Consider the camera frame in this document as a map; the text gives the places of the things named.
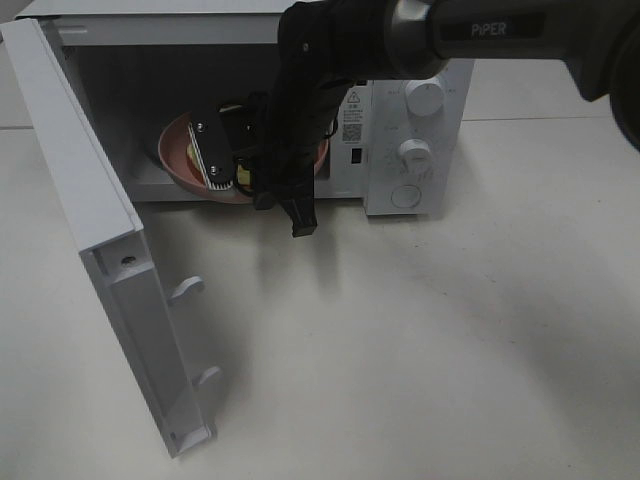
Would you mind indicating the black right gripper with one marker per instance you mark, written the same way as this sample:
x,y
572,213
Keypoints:
x,y
292,123

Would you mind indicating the round white door button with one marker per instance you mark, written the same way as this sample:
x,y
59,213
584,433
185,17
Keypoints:
x,y
406,196

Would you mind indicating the pink round plate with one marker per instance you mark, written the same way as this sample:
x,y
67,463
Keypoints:
x,y
172,154

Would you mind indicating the white dial knob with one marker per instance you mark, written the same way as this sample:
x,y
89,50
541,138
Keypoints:
x,y
424,97
415,155

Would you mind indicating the white microwave door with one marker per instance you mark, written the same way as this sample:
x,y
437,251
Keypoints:
x,y
109,236

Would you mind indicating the bread and lettuce sandwich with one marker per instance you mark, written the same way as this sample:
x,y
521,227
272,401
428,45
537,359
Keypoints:
x,y
192,152

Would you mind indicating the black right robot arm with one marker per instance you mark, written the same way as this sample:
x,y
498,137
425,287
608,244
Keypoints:
x,y
325,47

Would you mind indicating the white warning label sticker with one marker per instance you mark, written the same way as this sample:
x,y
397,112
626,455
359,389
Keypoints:
x,y
351,117

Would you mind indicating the white microwave oven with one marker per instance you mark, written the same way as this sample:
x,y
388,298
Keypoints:
x,y
125,75

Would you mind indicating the white rear table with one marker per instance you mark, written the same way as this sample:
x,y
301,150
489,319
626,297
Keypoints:
x,y
527,89

